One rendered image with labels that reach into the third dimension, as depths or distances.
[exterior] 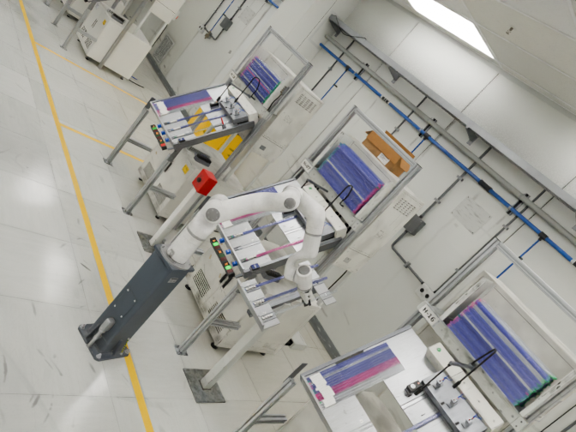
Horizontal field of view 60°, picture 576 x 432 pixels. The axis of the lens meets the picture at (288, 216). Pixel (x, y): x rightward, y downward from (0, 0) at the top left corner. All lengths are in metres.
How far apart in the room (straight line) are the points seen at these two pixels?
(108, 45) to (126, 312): 4.91
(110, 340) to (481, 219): 3.12
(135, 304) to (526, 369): 2.00
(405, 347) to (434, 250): 1.87
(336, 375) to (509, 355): 0.86
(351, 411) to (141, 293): 1.25
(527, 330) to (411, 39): 3.70
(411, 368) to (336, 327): 2.21
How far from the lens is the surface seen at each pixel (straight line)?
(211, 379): 3.32
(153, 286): 2.75
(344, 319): 4.96
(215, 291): 3.74
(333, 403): 2.69
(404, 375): 2.84
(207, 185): 3.89
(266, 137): 4.45
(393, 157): 3.73
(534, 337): 2.93
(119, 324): 2.92
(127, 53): 7.34
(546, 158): 4.63
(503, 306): 2.99
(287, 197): 2.44
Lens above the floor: 1.95
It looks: 15 degrees down
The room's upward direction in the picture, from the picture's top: 42 degrees clockwise
